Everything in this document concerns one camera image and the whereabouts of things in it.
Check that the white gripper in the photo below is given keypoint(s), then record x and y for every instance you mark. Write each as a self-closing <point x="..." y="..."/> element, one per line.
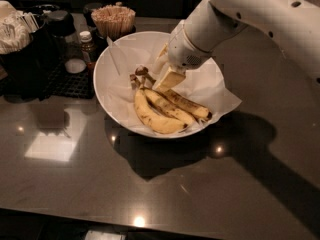
<point x="181" y="52"/>

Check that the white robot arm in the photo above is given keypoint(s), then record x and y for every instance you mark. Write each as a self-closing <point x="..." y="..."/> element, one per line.
<point x="294" y="25"/>

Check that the middle yellow banana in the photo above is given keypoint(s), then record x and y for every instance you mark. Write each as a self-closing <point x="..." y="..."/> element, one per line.
<point x="167" y="108"/>

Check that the yellow banana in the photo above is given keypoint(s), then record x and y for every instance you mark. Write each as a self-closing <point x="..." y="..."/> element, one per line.
<point x="155" y="121"/>
<point x="167" y="108"/>

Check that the left yellow banana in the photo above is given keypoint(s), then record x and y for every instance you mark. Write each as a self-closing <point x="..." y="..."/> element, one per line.
<point x="155" y="121"/>

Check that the white paper liner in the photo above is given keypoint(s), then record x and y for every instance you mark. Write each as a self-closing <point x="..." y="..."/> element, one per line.
<point x="133" y="54"/>

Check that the bundle of wooden stirrers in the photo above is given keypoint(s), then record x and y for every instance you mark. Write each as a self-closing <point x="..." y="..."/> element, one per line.
<point x="114" y="21"/>

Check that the small brown sauce bottle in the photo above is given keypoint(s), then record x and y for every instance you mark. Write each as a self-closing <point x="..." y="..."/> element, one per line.
<point x="89" y="49"/>

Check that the dark jar behind stirrers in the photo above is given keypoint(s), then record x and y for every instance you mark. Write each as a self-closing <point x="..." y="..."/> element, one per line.
<point x="87" y="11"/>

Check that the black rubber mesh mat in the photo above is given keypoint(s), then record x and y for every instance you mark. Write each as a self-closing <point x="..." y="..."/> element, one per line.
<point x="72" y="85"/>

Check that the black lidded glass shaker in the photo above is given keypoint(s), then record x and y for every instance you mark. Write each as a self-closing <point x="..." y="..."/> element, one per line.
<point x="61" y="27"/>

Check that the black caddy with napkins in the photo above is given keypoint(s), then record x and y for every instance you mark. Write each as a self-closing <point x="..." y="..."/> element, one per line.
<point x="27" y="53"/>

